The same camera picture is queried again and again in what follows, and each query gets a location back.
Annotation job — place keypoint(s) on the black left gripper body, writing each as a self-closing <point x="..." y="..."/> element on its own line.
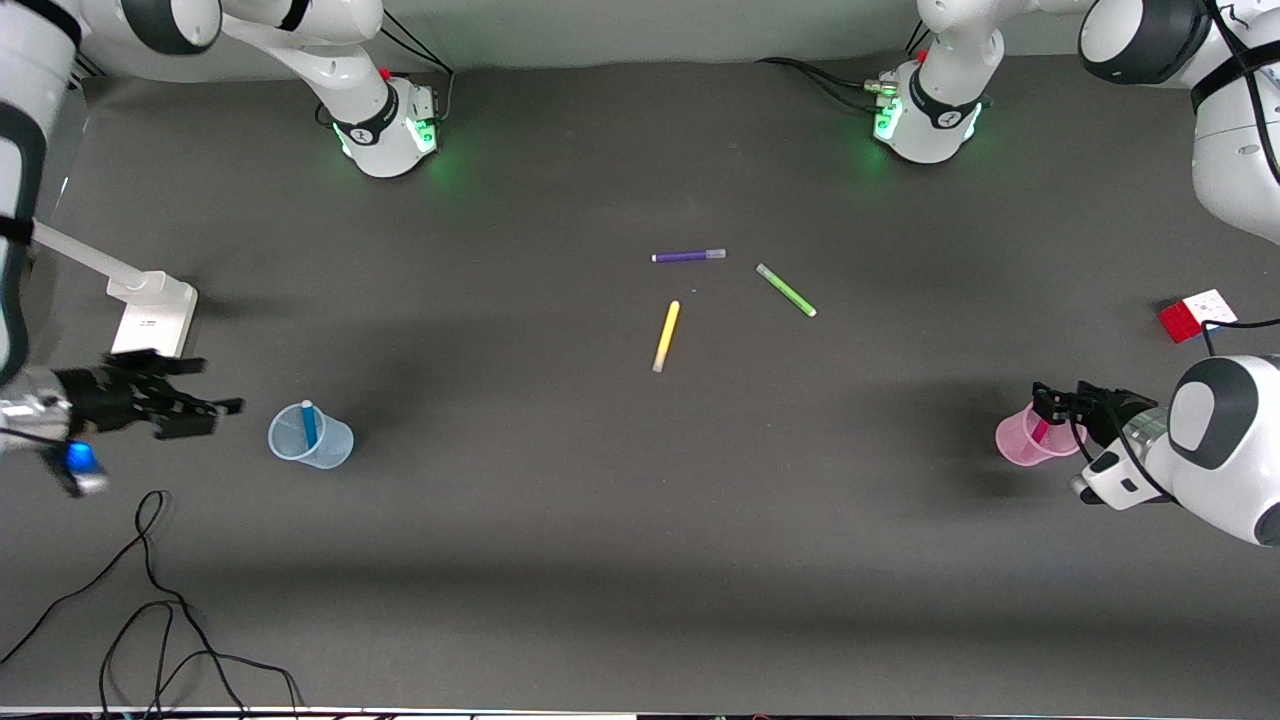
<point x="1108" y="410"/>

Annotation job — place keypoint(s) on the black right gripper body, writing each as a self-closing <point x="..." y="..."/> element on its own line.
<point x="92" y="398"/>

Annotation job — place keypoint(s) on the pink marker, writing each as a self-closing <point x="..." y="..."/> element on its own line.
<point x="1041" y="432"/>

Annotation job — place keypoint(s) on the blue marker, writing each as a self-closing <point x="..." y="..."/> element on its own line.
<point x="309" y="425"/>

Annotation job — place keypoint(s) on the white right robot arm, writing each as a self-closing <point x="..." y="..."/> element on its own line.
<point x="370" y="130"/>

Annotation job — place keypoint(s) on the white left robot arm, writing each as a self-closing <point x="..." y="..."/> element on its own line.
<point x="1230" y="470"/>

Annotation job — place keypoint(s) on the translucent pink plastic cup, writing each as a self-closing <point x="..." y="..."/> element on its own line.
<point x="1015" y="440"/>

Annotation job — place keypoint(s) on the rubik's cube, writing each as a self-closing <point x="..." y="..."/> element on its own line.
<point x="1197" y="316"/>

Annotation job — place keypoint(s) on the translucent blue plastic cup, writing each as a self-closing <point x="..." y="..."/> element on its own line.
<point x="335" y="445"/>

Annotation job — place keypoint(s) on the green marker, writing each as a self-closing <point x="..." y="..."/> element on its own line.
<point x="786" y="290"/>

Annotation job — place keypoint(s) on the purple marker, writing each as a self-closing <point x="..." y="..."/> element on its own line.
<point x="688" y="256"/>

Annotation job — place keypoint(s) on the yellow marker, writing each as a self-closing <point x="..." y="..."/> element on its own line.
<point x="666" y="336"/>

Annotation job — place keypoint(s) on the white camera stand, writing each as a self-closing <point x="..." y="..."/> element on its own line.
<point x="150" y="320"/>

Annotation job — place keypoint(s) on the aluminium frame rail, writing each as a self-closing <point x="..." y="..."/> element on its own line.
<point x="88" y="68"/>

